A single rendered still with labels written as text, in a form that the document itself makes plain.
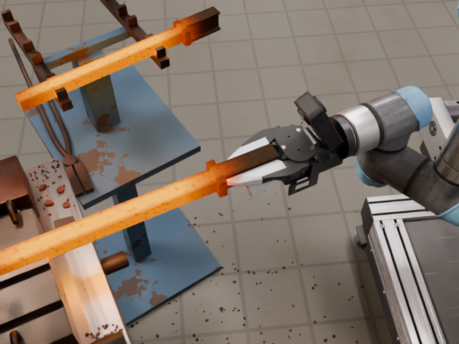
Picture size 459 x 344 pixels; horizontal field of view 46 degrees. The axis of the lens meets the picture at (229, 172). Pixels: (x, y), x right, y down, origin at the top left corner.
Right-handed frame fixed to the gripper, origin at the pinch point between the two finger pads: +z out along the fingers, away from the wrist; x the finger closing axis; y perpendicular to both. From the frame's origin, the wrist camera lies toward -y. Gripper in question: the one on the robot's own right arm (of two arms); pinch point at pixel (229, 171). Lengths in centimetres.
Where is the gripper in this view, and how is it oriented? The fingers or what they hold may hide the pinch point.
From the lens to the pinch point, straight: 78.8
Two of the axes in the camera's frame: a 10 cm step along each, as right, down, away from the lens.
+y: 0.1, 6.0, 8.0
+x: -4.4, -7.1, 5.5
